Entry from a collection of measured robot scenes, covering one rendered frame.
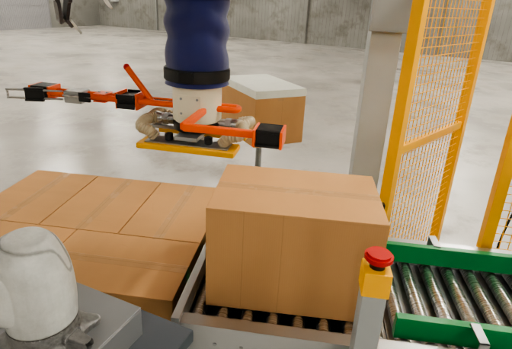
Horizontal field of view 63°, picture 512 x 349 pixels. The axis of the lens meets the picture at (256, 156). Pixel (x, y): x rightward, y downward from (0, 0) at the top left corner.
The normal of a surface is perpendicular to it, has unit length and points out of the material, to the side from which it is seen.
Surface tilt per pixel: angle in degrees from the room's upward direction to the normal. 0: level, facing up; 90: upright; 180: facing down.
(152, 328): 0
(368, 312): 90
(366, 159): 90
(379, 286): 90
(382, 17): 90
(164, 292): 0
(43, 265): 69
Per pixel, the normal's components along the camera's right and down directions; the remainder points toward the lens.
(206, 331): -0.14, 0.35
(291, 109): 0.45, 0.34
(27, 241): 0.14, -0.93
